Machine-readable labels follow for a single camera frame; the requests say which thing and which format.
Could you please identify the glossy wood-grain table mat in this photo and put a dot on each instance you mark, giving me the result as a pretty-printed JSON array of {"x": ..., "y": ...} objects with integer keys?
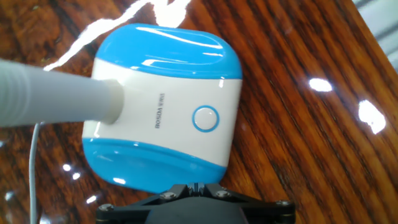
[{"x": 311, "y": 140}]

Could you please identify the blue and white desk lamp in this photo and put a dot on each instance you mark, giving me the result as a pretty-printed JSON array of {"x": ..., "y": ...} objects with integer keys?
[{"x": 168, "y": 109}]

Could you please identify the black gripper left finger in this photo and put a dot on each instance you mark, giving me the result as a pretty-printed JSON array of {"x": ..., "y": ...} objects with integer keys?
[{"x": 130, "y": 214}]

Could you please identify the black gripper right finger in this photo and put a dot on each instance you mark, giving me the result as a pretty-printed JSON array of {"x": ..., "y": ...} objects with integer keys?
[{"x": 267, "y": 214}]

